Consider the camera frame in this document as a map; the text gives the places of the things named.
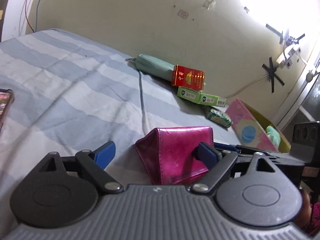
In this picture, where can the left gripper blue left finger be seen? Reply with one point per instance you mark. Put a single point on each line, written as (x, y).
(105, 154)

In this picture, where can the green barcode box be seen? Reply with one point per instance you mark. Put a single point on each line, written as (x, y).
(201, 98)

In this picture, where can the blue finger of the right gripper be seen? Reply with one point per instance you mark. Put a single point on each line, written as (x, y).
(226, 147)

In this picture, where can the white power strip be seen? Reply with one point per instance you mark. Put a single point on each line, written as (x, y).
(289, 57)

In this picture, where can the upper black tape cross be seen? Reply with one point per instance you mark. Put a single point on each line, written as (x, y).
(284, 37)

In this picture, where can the pink macaron biscuit tin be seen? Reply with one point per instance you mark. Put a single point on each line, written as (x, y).
(250, 127)

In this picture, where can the red cigarette box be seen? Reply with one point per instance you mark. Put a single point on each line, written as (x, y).
(188, 77)

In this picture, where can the magenta glossy wallet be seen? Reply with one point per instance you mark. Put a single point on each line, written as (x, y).
(167, 154)

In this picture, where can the mint green pouch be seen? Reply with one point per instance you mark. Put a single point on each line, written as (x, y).
(153, 66)

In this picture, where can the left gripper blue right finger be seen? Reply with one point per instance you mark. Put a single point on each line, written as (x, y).
(207, 154)

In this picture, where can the green patterned tissue pack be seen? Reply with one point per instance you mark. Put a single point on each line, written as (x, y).
(219, 117)

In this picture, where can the glass door metal frame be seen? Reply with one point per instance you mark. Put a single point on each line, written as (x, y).
(301, 105)

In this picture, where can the black tape cross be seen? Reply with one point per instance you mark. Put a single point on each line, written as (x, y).
(284, 37)
(271, 73)

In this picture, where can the mint green plush toy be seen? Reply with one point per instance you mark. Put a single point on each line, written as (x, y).
(274, 136)

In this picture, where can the smartphone with pink case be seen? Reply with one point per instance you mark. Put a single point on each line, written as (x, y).
(6, 99)

